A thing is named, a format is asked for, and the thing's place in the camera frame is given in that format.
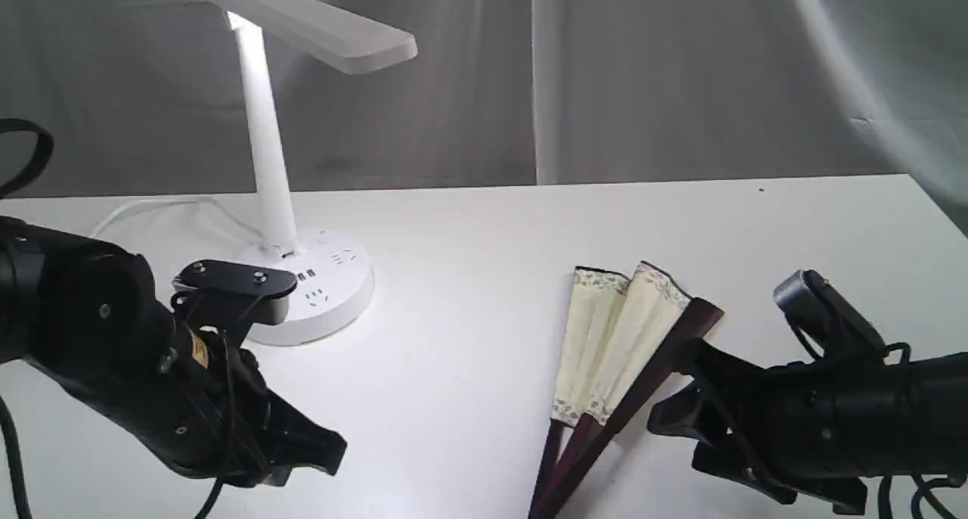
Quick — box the white desk lamp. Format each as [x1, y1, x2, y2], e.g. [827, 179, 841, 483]
[204, 0, 418, 347]

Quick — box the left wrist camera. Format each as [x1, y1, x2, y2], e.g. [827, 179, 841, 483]
[170, 259, 298, 333]

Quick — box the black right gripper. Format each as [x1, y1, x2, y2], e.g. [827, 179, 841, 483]
[647, 339, 908, 515]

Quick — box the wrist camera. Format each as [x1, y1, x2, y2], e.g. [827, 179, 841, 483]
[170, 259, 298, 333]
[772, 269, 886, 362]

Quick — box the grey backdrop curtain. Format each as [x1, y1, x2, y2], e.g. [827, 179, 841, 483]
[1, 0, 967, 232]

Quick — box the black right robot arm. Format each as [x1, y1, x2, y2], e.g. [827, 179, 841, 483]
[647, 340, 967, 516]

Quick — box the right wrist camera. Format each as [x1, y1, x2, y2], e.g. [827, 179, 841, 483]
[772, 269, 886, 362]

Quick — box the cream paper folding fan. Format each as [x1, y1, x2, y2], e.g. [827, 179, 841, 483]
[529, 261, 724, 518]

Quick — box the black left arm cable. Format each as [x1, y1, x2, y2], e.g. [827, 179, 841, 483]
[0, 118, 55, 200]

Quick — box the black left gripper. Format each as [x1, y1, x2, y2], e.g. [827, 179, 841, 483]
[45, 306, 348, 487]

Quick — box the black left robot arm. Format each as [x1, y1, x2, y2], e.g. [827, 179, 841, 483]
[2, 218, 348, 488]

